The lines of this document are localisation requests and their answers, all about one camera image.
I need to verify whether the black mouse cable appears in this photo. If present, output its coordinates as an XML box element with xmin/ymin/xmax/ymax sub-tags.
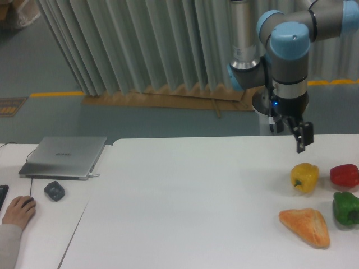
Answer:
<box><xmin>0</xmin><ymin>142</ymin><xmax>37</xmax><ymax>200</ymax></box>

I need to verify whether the clear plastic bag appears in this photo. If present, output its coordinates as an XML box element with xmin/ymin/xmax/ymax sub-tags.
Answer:
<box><xmin>12</xmin><ymin>0</ymin><xmax>41</xmax><ymax>29</ymax></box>

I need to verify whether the grey sleeved forearm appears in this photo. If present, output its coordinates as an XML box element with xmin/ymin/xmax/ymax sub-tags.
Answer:
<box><xmin>1</xmin><ymin>224</ymin><xmax>22</xmax><ymax>268</ymax></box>

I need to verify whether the silver closed laptop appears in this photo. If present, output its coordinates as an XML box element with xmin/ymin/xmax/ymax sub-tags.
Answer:
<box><xmin>19</xmin><ymin>136</ymin><xmax>107</xmax><ymax>180</ymax></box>

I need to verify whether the person's bare hand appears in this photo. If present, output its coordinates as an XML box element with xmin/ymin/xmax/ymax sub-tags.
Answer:
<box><xmin>2</xmin><ymin>196</ymin><xmax>36</xmax><ymax>231</ymax></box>

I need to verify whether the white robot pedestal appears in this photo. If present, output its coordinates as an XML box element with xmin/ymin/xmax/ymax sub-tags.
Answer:
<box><xmin>251</xmin><ymin>88</ymin><xmax>284</xmax><ymax>137</ymax></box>

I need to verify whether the yellow bell pepper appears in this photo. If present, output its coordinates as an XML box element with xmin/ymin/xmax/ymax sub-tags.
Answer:
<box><xmin>290</xmin><ymin>163</ymin><xmax>319</xmax><ymax>193</ymax></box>

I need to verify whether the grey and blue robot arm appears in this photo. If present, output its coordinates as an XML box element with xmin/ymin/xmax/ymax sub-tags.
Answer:
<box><xmin>227</xmin><ymin>1</ymin><xmax>358</xmax><ymax>152</ymax></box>

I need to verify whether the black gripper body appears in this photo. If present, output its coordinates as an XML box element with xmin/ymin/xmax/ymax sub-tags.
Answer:
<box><xmin>270</xmin><ymin>94</ymin><xmax>309</xmax><ymax>126</ymax></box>

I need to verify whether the red bell pepper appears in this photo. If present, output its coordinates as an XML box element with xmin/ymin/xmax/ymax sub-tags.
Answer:
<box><xmin>330</xmin><ymin>164</ymin><xmax>358</xmax><ymax>188</ymax></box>

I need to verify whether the small dark grey gadget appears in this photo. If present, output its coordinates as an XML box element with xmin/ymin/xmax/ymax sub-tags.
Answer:
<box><xmin>44</xmin><ymin>181</ymin><xmax>66</xmax><ymax>202</ymax></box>

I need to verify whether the green bell pepper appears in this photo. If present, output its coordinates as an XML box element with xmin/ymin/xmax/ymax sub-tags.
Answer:
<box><xmin>333</xmin><ymin>192</ymin><xmax>358</xmax><ymax>226</ymax></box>

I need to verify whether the grey-green pleated curtain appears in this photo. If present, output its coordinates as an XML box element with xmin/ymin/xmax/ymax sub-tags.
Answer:
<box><xmin>35</xmin><ymin>0</ymin><xmax>359</xmax><ymax>96</ymax></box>

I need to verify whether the triangular bread loaf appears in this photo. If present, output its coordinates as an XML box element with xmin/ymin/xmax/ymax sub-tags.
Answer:
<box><xmin>278</xmin><ymin>208</ymin><xmax>330</xmax><ymax>248</ymax></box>

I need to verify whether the brown cardboard box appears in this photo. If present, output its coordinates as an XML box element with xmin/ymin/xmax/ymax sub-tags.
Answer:
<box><xmin>0</xmin><ymin>0</ymin><xmax>13</xmax><ymax>21</ymax></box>

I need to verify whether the flat brown cardboard sheet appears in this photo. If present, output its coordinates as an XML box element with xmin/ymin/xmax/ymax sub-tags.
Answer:
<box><xmin>82</xmin><ymin>83</ymin><xmax>263</xmax><ymax>118</ymax></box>

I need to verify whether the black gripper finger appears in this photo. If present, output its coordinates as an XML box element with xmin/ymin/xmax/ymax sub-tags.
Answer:
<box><xmin>286</xmin><ymin>116</ymin><xmax>302</xmax><ymax>142</ymax></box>
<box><xmin>296</xmin><ymin>122</ymin><xmax>314</xmax><ymax>153</ymax></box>

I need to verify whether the black computer mouse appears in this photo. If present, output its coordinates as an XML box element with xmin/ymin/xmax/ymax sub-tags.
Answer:
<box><xmin>21</xmin><ymin>197</ymin><xmax>35</xmax><ymax>212</ymax></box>

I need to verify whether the black keyboard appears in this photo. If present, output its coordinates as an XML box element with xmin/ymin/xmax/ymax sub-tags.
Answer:
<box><xmin>0</xmin><ymin>185</ymin><xmax>9</xmax><ymax>210</ymax></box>

